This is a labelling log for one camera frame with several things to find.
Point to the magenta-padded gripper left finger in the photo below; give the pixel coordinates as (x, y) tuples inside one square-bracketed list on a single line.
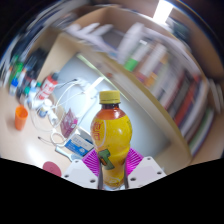
[(80, 173)]

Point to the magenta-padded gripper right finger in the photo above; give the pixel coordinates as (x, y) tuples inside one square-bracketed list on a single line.
[(146, 171)]

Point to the yellow drink bottle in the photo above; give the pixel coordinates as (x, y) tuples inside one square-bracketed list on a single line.
[(111, 133)]

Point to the blue and white box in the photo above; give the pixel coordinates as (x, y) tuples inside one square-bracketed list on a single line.
[(79, 145)]

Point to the flat round red coaster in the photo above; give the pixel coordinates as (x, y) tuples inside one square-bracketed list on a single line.
[(51, 168)]

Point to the pink pouch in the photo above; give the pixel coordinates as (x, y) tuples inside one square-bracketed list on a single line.
[(69, 122)]

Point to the orange plastic cup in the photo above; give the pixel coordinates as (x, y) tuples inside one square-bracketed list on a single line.
[(20, 118)]

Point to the red and white can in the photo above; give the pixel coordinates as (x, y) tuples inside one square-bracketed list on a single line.
[(46, 87)]

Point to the wooden shelf unit with books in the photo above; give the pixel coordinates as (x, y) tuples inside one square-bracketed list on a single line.
[(160, 73)]

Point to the white ceiling tube light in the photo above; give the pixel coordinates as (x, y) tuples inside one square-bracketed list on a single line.
[(162, 11)]

